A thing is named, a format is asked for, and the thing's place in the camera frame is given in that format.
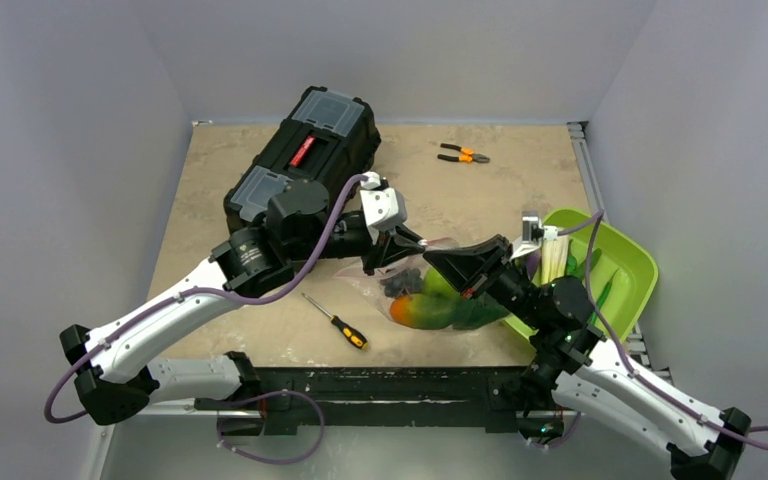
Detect green plastic basin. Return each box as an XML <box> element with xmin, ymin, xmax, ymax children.
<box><xmin>502</xmin><ymin>208</ymin><xmax>658</xmax><ymax>343</ymax></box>

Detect green cucumber toy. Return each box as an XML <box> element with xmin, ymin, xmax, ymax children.
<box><xmin>564</xmin><ymin>248</ymin><xmax>602</xmax><ymax>280</ymax></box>

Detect green bok choy toy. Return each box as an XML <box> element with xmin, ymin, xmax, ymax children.
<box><xmin>451</xmin><ymin>295</ymin><xmax>509</xmax><ymax>330</ymax></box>

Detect green apple toy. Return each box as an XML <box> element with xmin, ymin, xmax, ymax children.
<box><xmin>422</xmin><ymin>267</ymin><xmax>459</xmax><ymax>298</ymax></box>

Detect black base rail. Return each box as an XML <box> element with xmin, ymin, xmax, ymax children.
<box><xmin>194</xmin><ymin>352</ymin><xmax>572</xmax><ymax>442</ymax></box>

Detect black toolbox red handle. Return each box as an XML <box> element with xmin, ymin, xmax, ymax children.
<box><xmin>223</xmin><ymin>86</ymin><xmax>381</xmax><ymax>233</ymax></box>

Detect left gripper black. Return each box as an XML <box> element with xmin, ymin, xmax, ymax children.
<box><xmin>289</xmin><ymin>216</ymin><xmax>423</xmax><ymax>274</ymax></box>

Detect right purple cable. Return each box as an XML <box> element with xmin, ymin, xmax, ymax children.
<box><xmin>556</xmin><ymin>210</ymin><xmax>768</xmax><ymax>456</ymax></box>

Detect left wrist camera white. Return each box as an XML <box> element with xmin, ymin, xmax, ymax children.
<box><xmin>359</xmin><ymin>171</ymin><xmax>408</xmax><ymax>244</ymax></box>

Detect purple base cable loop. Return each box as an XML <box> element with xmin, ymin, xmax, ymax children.
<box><xmin>215</xmin><ymin>386</ymin><xmax>327</xmax><ymax>466</ymax></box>

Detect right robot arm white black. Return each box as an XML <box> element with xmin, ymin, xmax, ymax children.
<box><xmin>423</xmin><ymin>235</ymin><xmax>751</xmax><ymax>479</ymax></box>

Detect green chili pepper toy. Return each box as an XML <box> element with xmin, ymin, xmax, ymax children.
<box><xmin>589</xmin><ymin>270</ymin><xmax>618</xmax><ymax>324</ymax></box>

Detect black grapes toy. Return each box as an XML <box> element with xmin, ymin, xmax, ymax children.
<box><xmin>379</xmin><ymin>268</ymin><xmax>424</xmax><ymax>298</ymax></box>

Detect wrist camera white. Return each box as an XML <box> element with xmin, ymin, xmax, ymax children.
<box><xmin>359</xmin><ymin>171</ymin><xmax>408</xmax><ymax>244</ymax></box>
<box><xmin>509</xmin><ymin>210</ymin><xmax>559</xmax><ymax>260</ymax></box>

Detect yellow black screwdriver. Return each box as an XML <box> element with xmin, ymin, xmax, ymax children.
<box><xmin>302</xmin><ymin>293</ymin><xmax>369</xmax><ymax>350</ymax></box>

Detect orange black pliers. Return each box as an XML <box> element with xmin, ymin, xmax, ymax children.
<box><xmin>436</xmin><ymin>143</ymin><xmax>490</xmax><ymax>164</ymax></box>

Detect orange mango toy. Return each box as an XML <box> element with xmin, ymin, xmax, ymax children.
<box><xmin>389</xmin><ymin>294</ymin><xmax>457</xmax><ymax>330</ymax></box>

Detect clear zip top bag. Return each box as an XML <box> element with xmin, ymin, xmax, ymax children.
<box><xmin>335</xmin><ymin>254</ymin><xmax>509</xmax><ymax>331</ymax></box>

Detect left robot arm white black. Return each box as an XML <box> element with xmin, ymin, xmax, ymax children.
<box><xmin>59</xmin><ymin>172</ymin><xmax>427</xmax><ymax>426</ymax></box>

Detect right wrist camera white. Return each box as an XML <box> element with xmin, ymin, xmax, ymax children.
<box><xmin>509</xmin><ymin>210</ymin><xmax>559</xmax><ymax>260</ymax></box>

